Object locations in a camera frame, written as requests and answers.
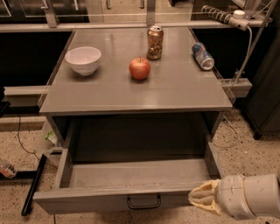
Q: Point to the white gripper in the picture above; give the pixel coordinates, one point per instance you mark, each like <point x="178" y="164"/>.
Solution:
<point x="232" y="196"/>

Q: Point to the grey top drawer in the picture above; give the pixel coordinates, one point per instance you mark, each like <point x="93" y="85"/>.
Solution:
<point x="107" y="158"/>

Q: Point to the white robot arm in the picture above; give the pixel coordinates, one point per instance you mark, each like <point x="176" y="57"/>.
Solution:
<point x="262" y="195"/>

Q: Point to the blue white soda can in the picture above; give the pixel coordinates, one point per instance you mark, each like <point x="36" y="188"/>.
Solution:
<point x="202" y="56"/>

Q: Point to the grey cabinet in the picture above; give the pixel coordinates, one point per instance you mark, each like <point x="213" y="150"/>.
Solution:
<point x="175" y="82"/>

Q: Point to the red apple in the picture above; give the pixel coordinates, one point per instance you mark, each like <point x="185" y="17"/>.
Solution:
<point x="139" y="68"/>

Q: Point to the clear plastic bag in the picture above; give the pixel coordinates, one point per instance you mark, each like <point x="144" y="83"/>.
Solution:
<point x="48" y="144"/>

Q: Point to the gold soda can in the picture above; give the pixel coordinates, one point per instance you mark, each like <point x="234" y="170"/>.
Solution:
<point x="155" y="36"/>

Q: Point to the black metal floor bar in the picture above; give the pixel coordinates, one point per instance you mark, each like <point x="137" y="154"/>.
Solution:
<point x="26" y="210"/>

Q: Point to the white ceramic bowl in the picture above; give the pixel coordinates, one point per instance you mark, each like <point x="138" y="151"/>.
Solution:
<point x="83" y="60"/>

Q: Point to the clear plastic bottle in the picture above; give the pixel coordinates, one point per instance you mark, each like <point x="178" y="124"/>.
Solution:
<point x="7" y="169"/>

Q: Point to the black drawer handle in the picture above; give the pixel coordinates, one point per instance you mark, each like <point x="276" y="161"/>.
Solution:
<point x="143" y="202"/>

